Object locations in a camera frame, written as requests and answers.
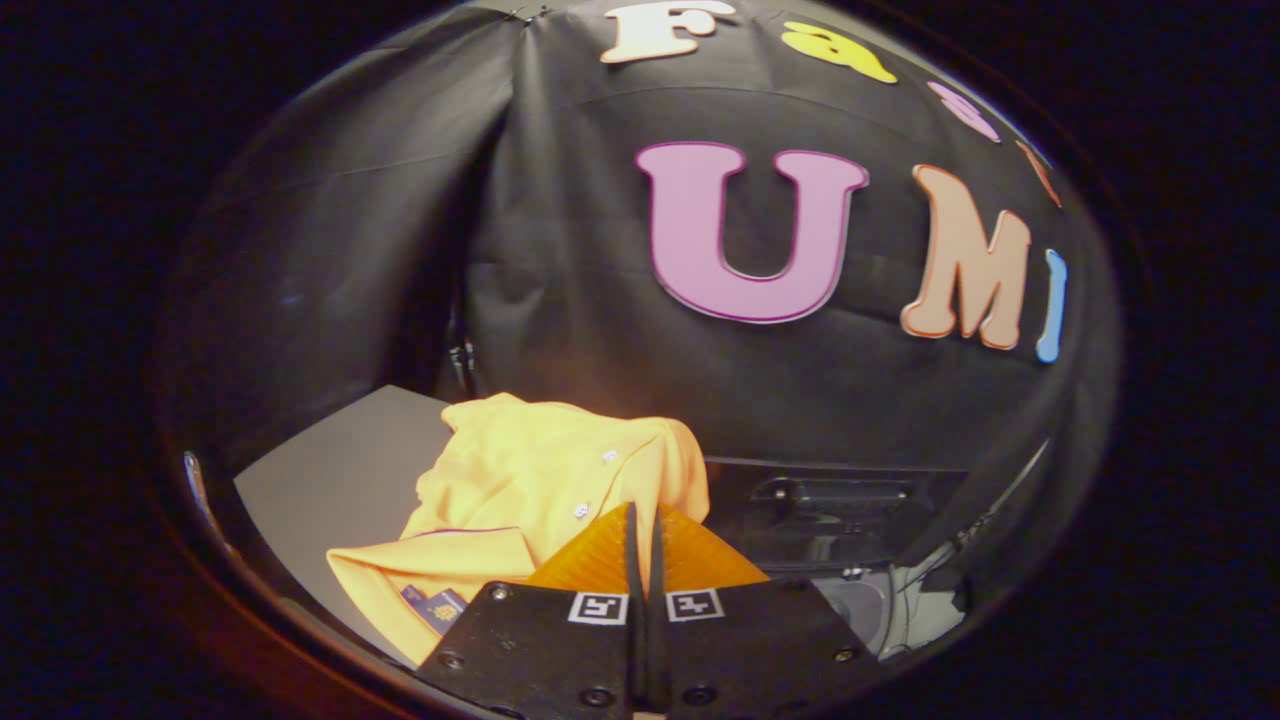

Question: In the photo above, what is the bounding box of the orange polo shirt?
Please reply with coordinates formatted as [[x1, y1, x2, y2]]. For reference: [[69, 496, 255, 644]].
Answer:
[[327, 392, 711, 666]]

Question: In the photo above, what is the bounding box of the black backdrop cloth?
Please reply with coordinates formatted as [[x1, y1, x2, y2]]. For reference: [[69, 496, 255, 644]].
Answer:
[[160, 0, 1121, 601]]

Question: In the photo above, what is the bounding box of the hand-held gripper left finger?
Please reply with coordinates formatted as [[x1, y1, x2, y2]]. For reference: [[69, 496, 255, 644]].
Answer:
[[415, 502, 646, 720]]

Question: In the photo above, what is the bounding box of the white and black cabinet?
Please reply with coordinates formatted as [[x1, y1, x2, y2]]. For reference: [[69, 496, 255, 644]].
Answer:
[[232, 385, 461, 666]]

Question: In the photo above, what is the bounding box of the dark transparent washing machine lid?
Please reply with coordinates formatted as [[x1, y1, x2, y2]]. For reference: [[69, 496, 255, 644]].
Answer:
[[703, 455, 976, 581]]

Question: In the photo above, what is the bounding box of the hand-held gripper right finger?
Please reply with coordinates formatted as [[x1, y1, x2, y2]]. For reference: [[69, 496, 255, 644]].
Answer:
[[650, 505, 881, 717]]

